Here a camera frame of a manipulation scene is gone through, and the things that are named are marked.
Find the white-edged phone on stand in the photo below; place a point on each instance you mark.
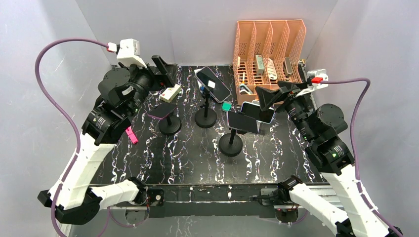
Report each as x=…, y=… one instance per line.
x=241, y=122

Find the grey item in organizer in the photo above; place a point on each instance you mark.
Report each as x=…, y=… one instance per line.
x=287, y=67

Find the orange file organizer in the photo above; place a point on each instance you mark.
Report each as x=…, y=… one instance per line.
x=274, y=39

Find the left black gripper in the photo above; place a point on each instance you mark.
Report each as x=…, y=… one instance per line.
x=167, y=75

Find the black phone stand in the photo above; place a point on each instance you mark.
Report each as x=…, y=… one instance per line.
x=170, y=125
x=230, y=144
x=205, y=117

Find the pink clip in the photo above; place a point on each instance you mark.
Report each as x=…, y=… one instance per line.
x=131, y=135

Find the grey stapler in organizer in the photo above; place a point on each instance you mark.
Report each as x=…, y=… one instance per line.
x=259, y=64

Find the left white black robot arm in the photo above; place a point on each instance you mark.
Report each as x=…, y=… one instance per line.
x=73, y=200

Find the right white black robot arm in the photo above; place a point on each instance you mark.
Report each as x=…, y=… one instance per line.
x=337, y=162

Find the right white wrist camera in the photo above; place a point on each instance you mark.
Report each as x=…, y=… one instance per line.
x=316, y=80

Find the cream box with red label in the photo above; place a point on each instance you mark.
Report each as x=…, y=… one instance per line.
x=170, y=93

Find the light blue phone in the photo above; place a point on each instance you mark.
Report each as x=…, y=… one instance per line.
x=254, y=111

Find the teal white eraser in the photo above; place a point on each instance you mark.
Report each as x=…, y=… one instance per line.
x=226, y=106

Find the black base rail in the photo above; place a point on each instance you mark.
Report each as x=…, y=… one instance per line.
x=261, y=200

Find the purple-edged phone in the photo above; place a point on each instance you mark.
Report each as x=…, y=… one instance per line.
x=162, y=110

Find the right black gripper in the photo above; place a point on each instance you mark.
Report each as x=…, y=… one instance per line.
x=267, y=96

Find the clear-case phone on stand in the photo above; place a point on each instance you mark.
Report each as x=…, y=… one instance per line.
x=216, y=87

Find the white ribbed item in organizer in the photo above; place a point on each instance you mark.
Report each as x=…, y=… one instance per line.
x=271, y=70

